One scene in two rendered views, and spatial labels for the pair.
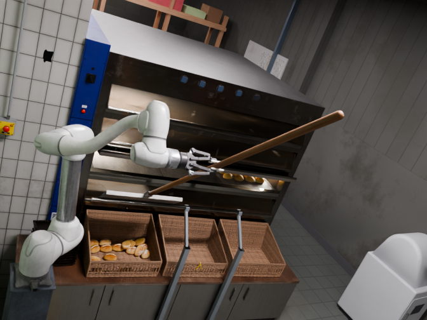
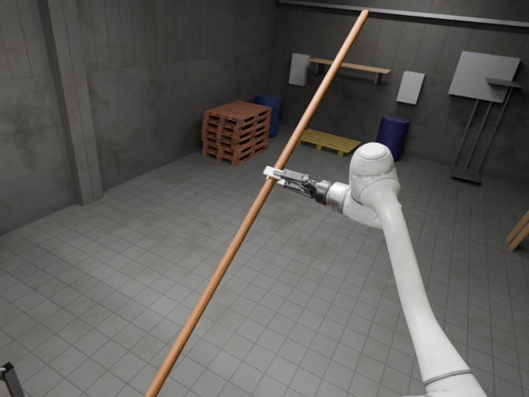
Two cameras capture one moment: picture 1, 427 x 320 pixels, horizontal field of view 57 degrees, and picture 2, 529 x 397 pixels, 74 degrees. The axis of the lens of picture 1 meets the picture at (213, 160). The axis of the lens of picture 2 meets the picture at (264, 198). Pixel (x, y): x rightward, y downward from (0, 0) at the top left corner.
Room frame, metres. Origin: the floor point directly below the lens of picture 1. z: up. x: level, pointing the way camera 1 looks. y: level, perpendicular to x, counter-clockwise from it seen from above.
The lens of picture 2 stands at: (2.31, 0.89, 2.45)
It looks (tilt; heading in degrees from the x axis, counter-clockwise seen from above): 28 degrees down; 239
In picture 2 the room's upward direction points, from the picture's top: 6 degrees clockwise
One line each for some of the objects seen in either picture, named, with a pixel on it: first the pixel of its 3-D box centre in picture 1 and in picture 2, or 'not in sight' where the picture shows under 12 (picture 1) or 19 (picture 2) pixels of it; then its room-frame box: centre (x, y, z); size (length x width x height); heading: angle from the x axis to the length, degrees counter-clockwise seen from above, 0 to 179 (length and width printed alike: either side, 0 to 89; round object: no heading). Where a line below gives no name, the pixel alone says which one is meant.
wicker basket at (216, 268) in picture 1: (190, 245); not in sight; (2.88, -0.07, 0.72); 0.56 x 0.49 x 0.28; 118
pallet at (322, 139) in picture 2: not in sight; (326, 142); (-2.41, -4.75, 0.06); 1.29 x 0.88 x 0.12; 124
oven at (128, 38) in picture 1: (157, 146); not in sight; (3.89, 0.61, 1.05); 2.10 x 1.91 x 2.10; 120
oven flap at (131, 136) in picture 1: (209, 146); not in sight; (3.11, 0.07, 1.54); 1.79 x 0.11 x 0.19; 120
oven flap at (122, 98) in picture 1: (219, 118); not in sight; (3.11, 0.07, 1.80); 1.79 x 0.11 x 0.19; 120
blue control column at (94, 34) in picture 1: (61, 129); not in sight; (3.39, 1.44, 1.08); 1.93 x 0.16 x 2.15; 30
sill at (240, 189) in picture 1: (194, 183); not in sight; (3.13, 0.08, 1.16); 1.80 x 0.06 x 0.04; 120
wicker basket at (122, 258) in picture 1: (121, 242); not in sight; (2.58, 0.45, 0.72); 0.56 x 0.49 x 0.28; 121
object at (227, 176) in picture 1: (234, 164); not in sight; (3.78, -0.21, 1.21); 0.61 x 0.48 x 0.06; 30
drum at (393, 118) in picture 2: not in sight; (390, 138); (-3.23, -3.81, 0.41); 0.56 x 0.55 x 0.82; 34
